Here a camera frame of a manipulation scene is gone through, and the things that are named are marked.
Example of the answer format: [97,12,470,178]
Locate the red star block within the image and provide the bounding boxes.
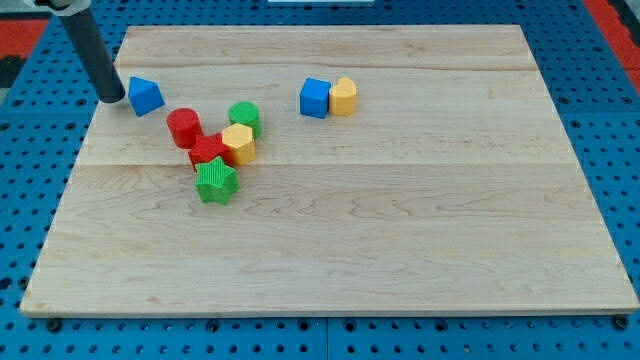
[188,133,234,169]

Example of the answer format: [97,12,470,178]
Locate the yellow hexagon block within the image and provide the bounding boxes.
[222,123,256,166]

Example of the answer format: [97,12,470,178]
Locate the blue triangle block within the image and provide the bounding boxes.
[128,77,165,117]

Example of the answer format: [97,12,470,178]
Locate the blue cube block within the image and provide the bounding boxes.
[299,78,331,119]

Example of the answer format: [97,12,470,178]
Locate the green star block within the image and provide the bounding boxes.
[195,156,239,205]

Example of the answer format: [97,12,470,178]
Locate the red cylinder block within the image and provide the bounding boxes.
[166,108,203,149]

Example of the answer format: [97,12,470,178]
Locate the green cylinder block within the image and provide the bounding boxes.
[228,101,262,139]

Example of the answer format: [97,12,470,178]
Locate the light wooden board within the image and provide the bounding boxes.
[21,25,639,318]

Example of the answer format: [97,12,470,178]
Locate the yellow heart block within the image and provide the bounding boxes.
[329,77,357,116]

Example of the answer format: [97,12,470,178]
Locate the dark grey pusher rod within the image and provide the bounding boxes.
[58,1,126,103]

